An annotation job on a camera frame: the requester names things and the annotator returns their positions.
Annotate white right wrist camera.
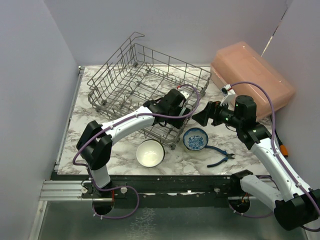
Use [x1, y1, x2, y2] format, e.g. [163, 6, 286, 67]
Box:
[220, 84, 236, 106]

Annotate blue floral orange bowl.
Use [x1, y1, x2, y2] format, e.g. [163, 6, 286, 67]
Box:
[182, 127, 209, 151]

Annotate orange black tool handle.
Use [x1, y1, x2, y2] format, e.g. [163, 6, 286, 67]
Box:
[278, 139, 289, 158]

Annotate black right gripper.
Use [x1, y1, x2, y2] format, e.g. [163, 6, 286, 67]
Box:
[192, 98, 243, 129]

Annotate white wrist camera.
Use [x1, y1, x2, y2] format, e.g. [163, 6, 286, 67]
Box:
[220, 84, 236, 106]
[177, 86, 190, 103]

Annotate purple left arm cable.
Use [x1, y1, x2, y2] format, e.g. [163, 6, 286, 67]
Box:
[72, 84, 201, 221]

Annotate white bowl with dark rim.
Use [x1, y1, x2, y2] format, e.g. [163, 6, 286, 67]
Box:
[136, 139, 165, 168]

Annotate blue handled pliers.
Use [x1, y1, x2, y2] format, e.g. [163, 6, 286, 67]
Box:
[203, 145, 236, 168]

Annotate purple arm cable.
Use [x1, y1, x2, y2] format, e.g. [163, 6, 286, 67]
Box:
[72, 84, 201, 221]
[224, 81, 320, 232]

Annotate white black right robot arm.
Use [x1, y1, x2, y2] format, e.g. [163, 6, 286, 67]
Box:
[192, 95, 320, 231]

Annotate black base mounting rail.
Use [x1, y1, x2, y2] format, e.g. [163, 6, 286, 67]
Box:
[51, 175, 254, 210]

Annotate aluminium extrusion frame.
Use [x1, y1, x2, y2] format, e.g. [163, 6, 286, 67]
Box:
[38, 179, 87, 201]

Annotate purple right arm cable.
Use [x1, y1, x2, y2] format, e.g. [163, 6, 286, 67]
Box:
[224, 81, 320, 232]

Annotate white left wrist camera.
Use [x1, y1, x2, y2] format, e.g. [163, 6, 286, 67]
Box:
[177, 86, 190, 103]

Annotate grey wire dish rack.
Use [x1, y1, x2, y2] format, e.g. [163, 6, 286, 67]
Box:
[87, 31, 213, 150]

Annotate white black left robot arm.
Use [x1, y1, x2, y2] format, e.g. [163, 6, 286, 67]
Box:
[76, 89, 191, 198]

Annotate pink translucent plastic storage box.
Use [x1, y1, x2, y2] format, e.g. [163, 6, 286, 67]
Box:
[210, 41, 295, 111]

